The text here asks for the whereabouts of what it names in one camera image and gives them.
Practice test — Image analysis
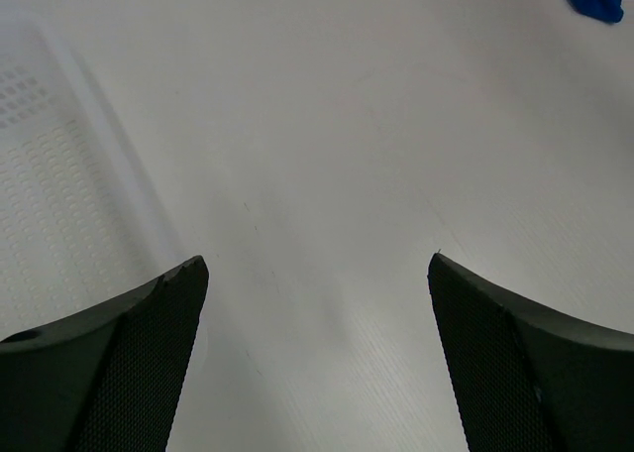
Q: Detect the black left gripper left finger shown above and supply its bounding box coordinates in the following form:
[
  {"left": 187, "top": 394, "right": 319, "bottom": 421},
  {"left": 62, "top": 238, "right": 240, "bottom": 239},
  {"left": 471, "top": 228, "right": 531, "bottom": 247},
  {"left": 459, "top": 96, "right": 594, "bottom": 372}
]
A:
[{"left": 1, "top": 256, "right": 209, "bottom": 451}]

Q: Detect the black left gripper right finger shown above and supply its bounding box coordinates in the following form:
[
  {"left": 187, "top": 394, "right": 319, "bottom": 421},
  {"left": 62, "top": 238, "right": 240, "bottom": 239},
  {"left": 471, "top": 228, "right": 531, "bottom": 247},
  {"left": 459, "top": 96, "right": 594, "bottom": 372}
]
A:
[{"left": 428, "top": 253, "right": 633, "bottom": 451}]

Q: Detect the white perforated plastic basket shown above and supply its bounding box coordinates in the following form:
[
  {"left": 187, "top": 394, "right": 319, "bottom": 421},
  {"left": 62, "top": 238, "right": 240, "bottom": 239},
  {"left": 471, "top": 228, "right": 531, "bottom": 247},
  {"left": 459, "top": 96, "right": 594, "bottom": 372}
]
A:
[{"left": 1, "top": 13, "right": 170, "bottom": 337}]

